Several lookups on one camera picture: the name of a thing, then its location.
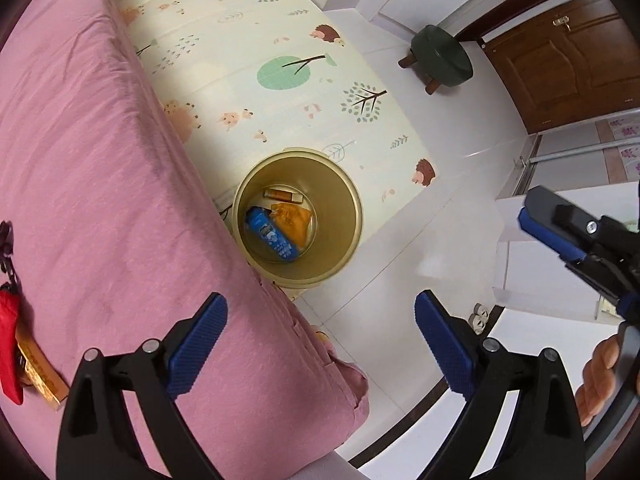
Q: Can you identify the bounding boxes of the person's right hand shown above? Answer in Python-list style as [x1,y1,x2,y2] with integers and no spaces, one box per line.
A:
[575,332,622,427]

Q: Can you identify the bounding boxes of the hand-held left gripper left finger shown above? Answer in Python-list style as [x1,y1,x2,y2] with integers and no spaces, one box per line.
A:
[56,291,228,480]

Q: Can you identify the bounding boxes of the bed with pink sheet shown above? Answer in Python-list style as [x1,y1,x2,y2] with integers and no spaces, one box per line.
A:
[0,0,370,471]

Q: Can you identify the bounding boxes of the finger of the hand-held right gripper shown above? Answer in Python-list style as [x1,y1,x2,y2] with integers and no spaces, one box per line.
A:
[564,255,640,318]
[517,185,640,263]

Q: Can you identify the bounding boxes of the brown wooden door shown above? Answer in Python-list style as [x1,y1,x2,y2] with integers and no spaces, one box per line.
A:
[457,0,640,135]

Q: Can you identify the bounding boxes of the printed play mat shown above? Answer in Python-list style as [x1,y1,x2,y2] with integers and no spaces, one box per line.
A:
[114,0,437,306]

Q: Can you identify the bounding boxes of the red packet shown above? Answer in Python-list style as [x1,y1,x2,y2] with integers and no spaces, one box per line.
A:
[0,282,24,405]

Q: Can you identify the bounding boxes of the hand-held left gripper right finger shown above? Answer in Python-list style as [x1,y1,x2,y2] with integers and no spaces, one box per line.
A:
[414,289,586,480]

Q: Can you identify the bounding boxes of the small brown box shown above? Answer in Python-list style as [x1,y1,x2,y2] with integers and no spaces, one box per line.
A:
[263,187,304,204]

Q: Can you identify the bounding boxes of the yellow plastic bin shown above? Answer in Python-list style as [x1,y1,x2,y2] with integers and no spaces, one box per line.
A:
[232,146,364,290]

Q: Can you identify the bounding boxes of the long gold box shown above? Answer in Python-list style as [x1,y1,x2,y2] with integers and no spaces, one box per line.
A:
[15,322,70,411]

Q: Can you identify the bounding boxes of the white cabinet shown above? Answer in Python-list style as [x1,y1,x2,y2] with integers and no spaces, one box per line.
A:
[492,132,640,323]

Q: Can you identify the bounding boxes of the orange snack packet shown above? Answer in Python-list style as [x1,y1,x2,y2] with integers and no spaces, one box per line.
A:
[270,202,315,248]

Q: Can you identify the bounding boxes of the blue snack packet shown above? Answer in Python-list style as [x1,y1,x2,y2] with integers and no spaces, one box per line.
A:
[244,205,302,262]

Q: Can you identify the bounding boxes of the green round stool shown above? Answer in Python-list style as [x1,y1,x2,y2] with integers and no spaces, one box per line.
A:
[398,25,474,95]

